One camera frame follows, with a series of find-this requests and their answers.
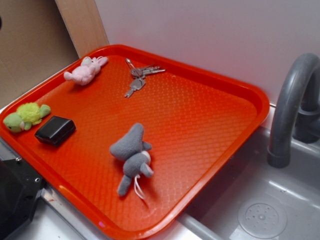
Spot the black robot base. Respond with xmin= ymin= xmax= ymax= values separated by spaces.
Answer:
xmin=0 ymin=157 xmax=45 ymax=240

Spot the grey plush elephant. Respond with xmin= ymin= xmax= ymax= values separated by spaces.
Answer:
xmin=109 ymin=123 xmax=154 ymax=200

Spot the red plastic tray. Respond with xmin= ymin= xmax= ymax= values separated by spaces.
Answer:
xmin=0 ymin=45 xmax=270 ymax=240

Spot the silver key bunch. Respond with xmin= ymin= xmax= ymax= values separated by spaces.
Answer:
xmin=124 ymin=58 xmax=166 ymax=98

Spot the pink plush bunny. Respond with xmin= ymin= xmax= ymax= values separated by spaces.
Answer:
xmin=63 ymin=56 xmax=109 ymax=86

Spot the black rectangular block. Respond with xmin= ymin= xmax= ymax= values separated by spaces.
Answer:
xmin=34 ymin=115 xmax=76 ymax=147

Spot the grey plastic sink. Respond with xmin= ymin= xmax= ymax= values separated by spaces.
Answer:
xmin=176 ymin=126 xmax=320 ymax=240

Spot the wooden board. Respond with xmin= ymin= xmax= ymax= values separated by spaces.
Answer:
xmin=55 ymin=0 xmax=109 ymax=58

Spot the green plush turtle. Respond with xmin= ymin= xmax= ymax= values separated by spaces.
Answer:
xmin=3 ymin=102 xmax=52 ymax=133

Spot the grey plastic faucet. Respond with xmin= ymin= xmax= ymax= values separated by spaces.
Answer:
xmin=267 ymin=53 xmax=320 ymax=169

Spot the brown cardboard panel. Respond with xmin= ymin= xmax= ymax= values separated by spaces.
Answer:
xmin=0 ymin=0 xmax=79 ymax=108

